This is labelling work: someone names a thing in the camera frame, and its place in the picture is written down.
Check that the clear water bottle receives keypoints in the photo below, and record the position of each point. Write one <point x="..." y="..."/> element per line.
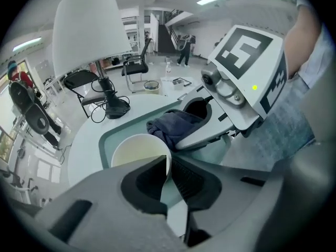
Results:
<point x="168" y="71"/>

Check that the wicker waste basket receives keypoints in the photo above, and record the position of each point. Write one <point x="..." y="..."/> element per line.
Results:
<point x="152" y="86"/>

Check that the cream white cup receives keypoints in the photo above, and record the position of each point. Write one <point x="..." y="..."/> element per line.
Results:
<point x="136" y="151"/>

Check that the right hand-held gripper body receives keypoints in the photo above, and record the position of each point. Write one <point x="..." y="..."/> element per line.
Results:
<point x="249" y="56"/>

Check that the dark blue-grey cloth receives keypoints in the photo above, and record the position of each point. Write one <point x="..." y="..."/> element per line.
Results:
<point x="170" y="125"/>

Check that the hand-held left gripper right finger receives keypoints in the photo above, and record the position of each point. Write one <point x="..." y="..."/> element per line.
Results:
<point x="236" y="193"/>

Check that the round white side table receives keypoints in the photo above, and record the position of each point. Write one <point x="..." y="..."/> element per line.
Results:
<point x="86" y="140"/>

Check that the black picture frame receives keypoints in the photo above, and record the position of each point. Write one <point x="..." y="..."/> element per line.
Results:
<point x="183" y="96"/>
<point x="187" y="81"/>

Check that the small grey box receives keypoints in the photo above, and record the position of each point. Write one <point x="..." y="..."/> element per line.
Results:
<point x="177" y="85"/>

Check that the dark staircase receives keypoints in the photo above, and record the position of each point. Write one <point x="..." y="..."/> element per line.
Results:
<point x="165" y="38"/>

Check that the white shade table lamp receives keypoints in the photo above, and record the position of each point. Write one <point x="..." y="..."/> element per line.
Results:
<point x="89" y="30"/>

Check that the black folding chair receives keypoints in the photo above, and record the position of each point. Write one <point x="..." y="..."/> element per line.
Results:
<point x="84" y="88"/>

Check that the person's striped shirt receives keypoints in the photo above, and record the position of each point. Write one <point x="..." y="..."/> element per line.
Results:
<point x="315" y="62"/>

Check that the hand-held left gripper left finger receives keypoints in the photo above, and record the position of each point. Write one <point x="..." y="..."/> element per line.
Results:
<point x="105" y="206"/>

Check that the green rectangular tray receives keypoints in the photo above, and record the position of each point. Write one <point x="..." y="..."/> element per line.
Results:
<point x="115" y="138"/>

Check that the person's light trousers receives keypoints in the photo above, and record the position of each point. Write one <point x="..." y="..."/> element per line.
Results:
<point x="275" y="135"/>

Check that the black chrome-frame office chair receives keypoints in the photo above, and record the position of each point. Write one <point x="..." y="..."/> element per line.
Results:
<point x="136" y="67"/>

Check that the person's right forearm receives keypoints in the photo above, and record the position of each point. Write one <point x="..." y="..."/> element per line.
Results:
<point x="299" y="43"/>

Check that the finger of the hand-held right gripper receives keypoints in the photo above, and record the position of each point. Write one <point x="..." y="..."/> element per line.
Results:
<point x="210" y="132"/>
<point x="195" y="94"/>

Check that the white marble table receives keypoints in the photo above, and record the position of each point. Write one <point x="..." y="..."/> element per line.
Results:
<point x="170" y="92"/>

